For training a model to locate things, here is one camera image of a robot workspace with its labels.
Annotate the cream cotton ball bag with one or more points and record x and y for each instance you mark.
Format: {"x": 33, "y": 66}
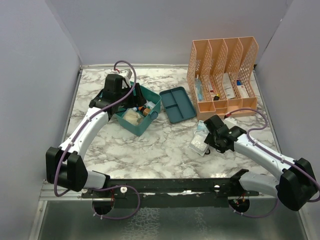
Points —
{"x": 133, "y": 117}

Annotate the peach file organizer rack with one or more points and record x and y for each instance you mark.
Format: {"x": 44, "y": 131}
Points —
{"x": 209, "y": 60}

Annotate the blue item in rack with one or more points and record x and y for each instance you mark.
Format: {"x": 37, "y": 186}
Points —
{"x": 199, "y": 89}

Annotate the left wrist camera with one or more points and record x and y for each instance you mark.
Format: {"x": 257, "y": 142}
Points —
{"x": 126, "y": 73}

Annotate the dark blue divided tray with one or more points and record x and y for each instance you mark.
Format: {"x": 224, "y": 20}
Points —
{"x": 177, "y": 105}

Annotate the blue face mask packet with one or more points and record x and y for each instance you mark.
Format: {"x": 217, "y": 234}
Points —
{"x": 201, "y": 127}

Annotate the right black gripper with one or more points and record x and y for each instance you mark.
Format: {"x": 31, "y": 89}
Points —
{"x": 209, "y": 140}

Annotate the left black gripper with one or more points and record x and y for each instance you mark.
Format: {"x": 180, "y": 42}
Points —
{"x": 138, "y": 100}

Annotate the brown bottle orange cap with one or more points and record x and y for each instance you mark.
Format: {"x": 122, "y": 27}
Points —
{"x": 144, "y": 110}

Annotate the small white grey-cap bottle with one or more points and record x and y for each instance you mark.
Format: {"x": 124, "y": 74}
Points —
{"x": 150, "y": 105}

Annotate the teal medicine kit box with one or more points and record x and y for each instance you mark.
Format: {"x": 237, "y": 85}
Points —
{"x": 141, "y": 128}

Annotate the white gauze packet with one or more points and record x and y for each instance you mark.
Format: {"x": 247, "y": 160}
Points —
{"x": 198, "y": 144}

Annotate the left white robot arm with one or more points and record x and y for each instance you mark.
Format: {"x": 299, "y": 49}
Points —
{"x": 65, "y": 164}

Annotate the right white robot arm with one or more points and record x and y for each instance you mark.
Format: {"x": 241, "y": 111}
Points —
{"x": 291, "y": 181}

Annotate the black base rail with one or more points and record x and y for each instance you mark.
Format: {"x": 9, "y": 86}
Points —
{"x": 170, "y": 193}

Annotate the white red medicine box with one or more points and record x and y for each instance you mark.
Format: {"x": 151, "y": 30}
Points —
{"x": 242, "y": 89}

